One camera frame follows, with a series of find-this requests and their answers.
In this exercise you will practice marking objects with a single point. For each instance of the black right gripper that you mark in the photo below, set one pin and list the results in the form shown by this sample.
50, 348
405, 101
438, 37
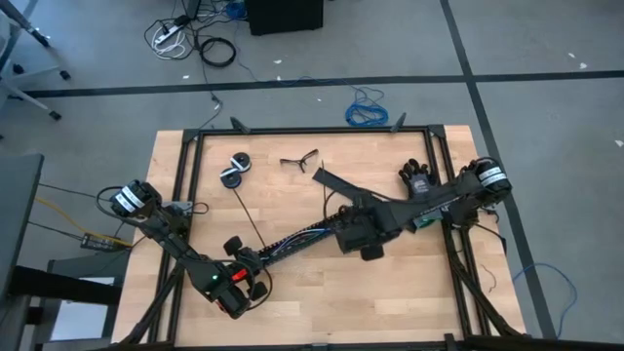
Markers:
361, 236

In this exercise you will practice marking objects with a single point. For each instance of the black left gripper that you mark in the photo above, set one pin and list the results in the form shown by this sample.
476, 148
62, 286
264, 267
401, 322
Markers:
244, 270

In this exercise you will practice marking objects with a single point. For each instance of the black work glove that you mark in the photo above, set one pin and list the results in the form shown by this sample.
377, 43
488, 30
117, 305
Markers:
417, 180

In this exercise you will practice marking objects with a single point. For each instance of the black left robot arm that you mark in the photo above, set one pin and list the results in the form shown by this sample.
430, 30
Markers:
170, 229

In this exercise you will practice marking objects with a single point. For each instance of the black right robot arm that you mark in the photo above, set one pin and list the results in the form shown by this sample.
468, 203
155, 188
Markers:
439, 200

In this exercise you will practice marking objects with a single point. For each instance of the black power supply box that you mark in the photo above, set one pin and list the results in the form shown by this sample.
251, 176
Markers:
97, 242

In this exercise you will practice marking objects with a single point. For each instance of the black flat bar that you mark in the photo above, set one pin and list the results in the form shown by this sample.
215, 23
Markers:
63, 285

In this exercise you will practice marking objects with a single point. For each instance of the black computer tower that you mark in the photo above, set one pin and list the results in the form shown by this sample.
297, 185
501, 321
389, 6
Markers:
283, 17

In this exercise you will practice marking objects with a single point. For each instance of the grey desk top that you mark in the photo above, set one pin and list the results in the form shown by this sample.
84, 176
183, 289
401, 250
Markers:
19, 219

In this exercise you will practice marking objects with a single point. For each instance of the white power strip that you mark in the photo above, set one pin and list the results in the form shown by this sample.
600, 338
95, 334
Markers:
166, 36

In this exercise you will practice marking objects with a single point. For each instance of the grey office chair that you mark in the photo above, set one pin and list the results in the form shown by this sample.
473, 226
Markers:
12, 80

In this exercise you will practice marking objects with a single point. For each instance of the black aluminium table frame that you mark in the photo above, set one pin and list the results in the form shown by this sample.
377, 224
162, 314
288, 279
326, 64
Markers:
312, 130

